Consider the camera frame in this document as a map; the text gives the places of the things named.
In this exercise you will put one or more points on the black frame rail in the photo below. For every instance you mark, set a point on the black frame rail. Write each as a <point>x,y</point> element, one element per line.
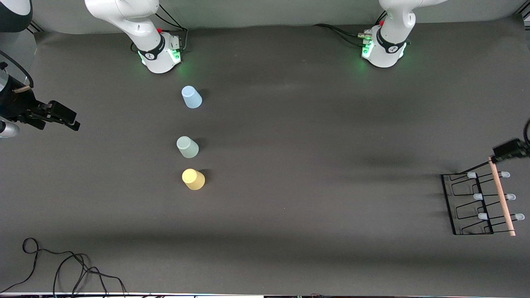
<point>36,27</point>
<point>525,15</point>

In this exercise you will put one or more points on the yellow plastic cup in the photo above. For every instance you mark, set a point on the yellow plastic cup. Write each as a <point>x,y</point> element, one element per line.
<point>193,179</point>

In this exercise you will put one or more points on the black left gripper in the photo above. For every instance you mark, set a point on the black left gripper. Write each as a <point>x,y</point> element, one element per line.
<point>511,149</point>

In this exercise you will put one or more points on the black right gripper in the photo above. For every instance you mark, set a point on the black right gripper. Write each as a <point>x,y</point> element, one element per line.
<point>17,104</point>

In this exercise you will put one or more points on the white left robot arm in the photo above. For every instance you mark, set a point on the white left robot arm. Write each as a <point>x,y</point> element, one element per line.
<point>389,49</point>

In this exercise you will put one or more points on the light blue plastic cup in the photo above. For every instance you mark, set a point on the light blue plastic cup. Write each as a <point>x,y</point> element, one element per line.
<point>191,98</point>

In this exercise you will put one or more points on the dark grey table mat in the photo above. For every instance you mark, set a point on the dark grey table mat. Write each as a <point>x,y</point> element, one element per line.
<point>290,124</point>

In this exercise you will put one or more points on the pale green plastic cup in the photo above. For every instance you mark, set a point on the pale green plastic cup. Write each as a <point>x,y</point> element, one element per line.
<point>187,147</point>

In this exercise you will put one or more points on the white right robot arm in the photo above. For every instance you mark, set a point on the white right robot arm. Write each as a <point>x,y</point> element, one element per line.
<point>124,12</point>

